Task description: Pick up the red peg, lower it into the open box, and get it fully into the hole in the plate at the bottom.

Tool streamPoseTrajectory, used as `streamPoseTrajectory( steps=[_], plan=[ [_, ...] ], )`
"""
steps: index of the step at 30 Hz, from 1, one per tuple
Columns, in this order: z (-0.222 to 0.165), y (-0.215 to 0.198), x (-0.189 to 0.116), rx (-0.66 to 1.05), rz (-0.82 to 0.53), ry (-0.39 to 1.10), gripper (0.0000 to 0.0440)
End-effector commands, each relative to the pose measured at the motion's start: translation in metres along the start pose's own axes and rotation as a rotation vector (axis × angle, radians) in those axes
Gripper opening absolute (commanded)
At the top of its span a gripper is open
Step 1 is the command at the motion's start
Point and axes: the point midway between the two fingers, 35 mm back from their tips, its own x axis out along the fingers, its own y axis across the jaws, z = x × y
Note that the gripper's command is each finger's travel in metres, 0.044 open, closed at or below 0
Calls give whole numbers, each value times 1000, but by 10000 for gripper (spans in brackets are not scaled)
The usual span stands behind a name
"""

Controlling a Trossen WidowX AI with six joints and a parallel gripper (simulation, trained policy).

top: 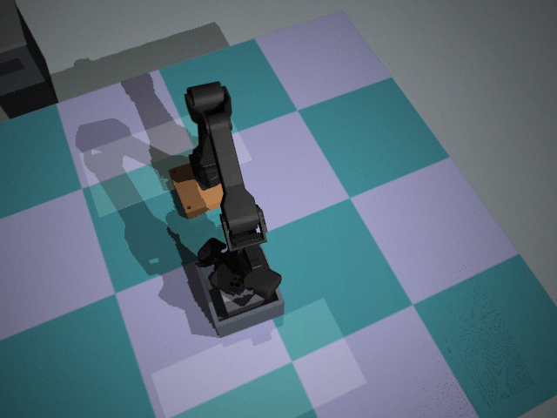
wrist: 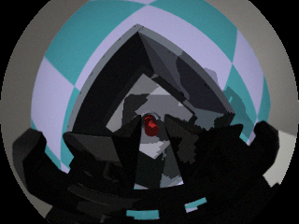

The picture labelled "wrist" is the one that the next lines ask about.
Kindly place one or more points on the red peg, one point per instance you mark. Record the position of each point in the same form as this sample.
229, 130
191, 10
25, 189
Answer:
151, 127

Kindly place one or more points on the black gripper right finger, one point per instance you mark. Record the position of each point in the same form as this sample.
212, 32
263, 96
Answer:
192, 145

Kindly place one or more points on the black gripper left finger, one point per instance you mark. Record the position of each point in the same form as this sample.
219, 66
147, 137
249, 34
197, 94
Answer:
120, 147

